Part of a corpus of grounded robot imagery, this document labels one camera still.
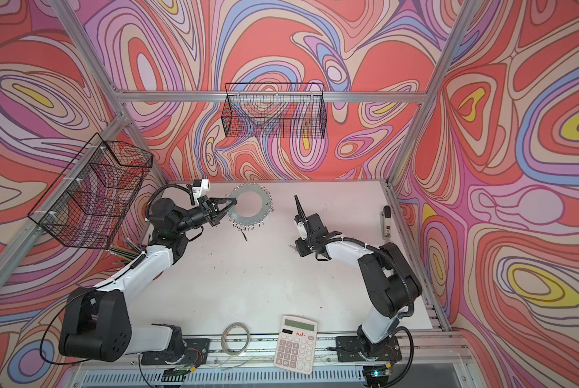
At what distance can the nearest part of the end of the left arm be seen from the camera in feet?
2.23

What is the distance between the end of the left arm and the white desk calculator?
393 mm

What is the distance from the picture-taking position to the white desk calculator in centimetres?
72

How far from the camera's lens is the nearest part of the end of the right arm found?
0.70 metres

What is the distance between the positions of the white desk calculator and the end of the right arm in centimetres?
22
